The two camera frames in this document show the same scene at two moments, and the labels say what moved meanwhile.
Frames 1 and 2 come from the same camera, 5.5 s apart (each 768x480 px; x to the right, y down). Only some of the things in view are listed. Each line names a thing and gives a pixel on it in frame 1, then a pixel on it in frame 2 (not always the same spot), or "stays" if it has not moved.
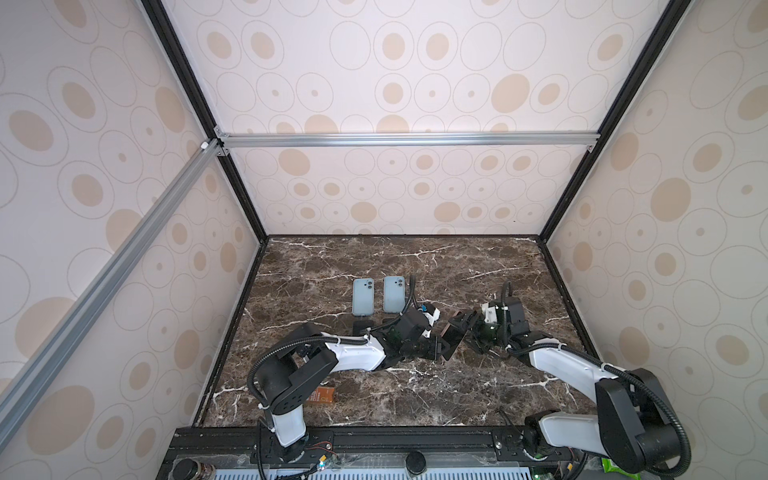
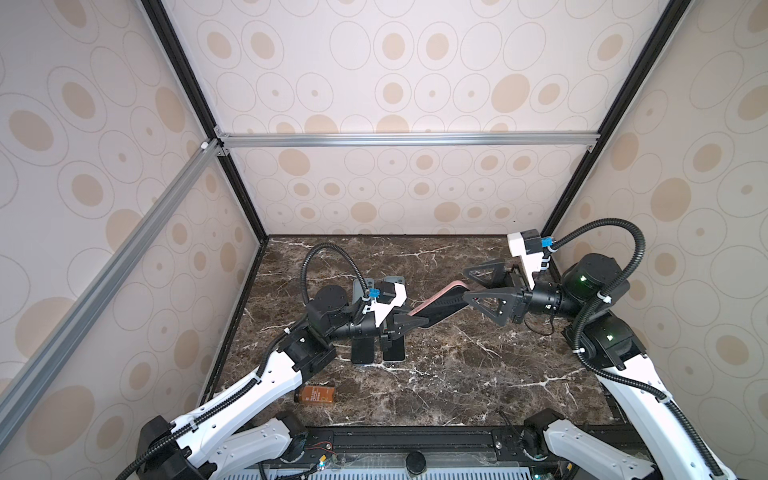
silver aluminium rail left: [35, 371] stays
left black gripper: [431, 348] to [387, 328]
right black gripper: [475, 329] to [515, 302]
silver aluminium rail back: [412, 139] stays
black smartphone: [453, 336] to [446, 305]
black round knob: [416, 462] stays
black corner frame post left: [200, 100] stays
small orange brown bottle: [325, 394] stays
